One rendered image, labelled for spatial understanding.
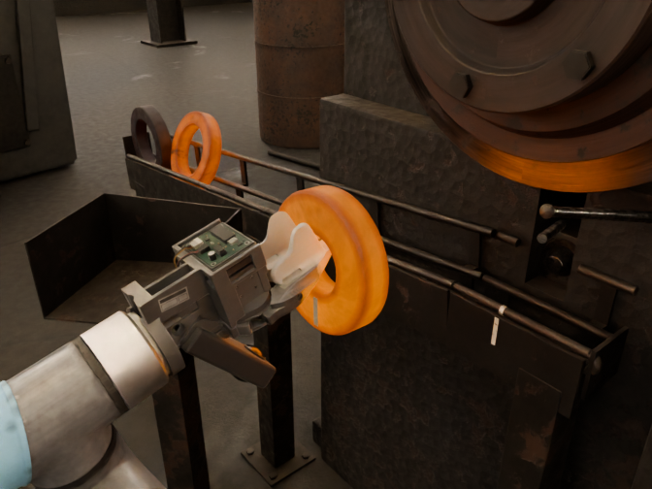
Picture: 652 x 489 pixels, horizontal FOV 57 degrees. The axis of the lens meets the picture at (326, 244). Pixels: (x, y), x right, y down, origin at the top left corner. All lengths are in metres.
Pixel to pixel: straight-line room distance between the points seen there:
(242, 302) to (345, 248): 0.11
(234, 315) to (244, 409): 1.15
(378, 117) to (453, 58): 0.37
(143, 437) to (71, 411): 1.15
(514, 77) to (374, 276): 0.22
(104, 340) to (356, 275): 0.23
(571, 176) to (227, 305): 0.37
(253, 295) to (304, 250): 0.07
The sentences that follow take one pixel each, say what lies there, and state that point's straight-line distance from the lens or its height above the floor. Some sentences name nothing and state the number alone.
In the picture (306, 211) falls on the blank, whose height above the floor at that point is 0.88.
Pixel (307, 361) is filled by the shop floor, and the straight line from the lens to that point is 1.83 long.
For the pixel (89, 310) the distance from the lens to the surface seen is 1.04.
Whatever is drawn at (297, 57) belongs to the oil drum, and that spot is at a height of 0.53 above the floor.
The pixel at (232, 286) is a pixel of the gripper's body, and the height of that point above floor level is 0.86.
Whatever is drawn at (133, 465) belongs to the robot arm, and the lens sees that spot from 0.58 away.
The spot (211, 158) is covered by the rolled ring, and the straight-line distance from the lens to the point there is 1.39.
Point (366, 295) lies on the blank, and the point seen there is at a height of 0.82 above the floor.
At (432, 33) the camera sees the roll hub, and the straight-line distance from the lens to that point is 0.65.
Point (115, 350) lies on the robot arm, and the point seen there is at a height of 0.83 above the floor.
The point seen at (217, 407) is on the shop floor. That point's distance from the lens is 1.70.
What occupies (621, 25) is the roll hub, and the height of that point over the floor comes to 1.06.
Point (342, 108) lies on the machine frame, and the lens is 1.04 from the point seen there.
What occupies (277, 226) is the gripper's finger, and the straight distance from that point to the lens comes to 0.60.
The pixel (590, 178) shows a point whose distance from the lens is 0.66.
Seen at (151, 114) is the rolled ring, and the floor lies 0.74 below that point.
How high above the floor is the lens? 1.13
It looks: 27 degrees down
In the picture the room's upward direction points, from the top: straight up
